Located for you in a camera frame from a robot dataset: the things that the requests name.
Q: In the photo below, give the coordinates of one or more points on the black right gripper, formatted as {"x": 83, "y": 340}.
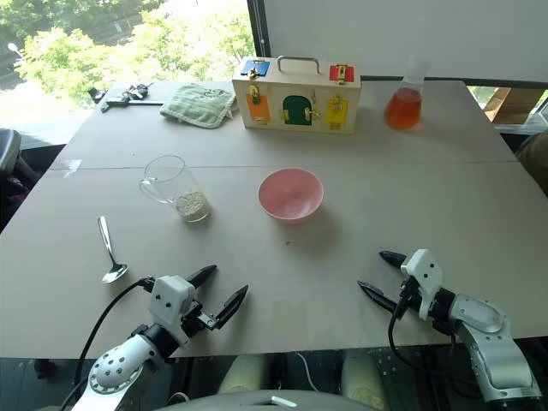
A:
{"x": 409, "y": 301}

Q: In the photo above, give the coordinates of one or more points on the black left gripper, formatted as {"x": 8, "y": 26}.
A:
{"x": 201, "y": 321}

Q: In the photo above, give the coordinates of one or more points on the pale rounded shape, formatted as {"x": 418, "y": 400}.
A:
{"x": 361, "y": 381}
{"x": 248, "y": 377}

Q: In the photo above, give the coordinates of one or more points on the silver metal spoon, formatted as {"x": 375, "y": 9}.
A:
{"x": 112, "y": 261}

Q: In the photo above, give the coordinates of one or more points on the clear glass mug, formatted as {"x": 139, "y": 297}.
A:
{"x": 164, "y": 184}

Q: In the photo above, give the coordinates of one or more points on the pink plastic bowl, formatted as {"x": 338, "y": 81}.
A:
{"x": 290, "y": 197}

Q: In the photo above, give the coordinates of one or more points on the glass flask with orange liquid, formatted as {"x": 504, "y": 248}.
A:
{"x": 403, "y": 109}

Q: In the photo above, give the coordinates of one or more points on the brown rounded object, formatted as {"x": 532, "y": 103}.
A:
{"x": 535, "y": 162}

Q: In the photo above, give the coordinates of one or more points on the green checked cloth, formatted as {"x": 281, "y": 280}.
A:
{"x": 197, "y": 105}

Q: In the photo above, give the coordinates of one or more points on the metal caliper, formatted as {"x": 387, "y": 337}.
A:
{"x": 128, "y": 103}

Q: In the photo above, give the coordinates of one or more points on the brown cardboard box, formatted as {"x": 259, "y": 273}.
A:
{"x": 514, "y": 105}

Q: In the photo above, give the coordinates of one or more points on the bunch of keys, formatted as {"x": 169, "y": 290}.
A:
{"x": 138, "y": 91}

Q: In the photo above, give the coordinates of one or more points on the small black object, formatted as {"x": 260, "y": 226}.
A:
{"x": 95, "y": 93}

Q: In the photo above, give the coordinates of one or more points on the dark chair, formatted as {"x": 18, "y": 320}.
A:
{"x": 13, "y": 171}

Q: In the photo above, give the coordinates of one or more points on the white street lamp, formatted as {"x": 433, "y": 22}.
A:
{"x": 14, "y": 48}

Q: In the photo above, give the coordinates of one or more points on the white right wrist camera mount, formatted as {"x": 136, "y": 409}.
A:
{"x": 424, "y": 274}

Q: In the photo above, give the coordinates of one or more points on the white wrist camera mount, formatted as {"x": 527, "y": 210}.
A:
{"x": 169, "y": 299}
{"x": 424, "y": 274}

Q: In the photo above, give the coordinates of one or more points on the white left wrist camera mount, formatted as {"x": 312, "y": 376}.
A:
{"x": 169, "y": 299}

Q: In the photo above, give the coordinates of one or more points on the black window frame post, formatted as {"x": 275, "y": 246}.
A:
{"x": 257, "y": 25}

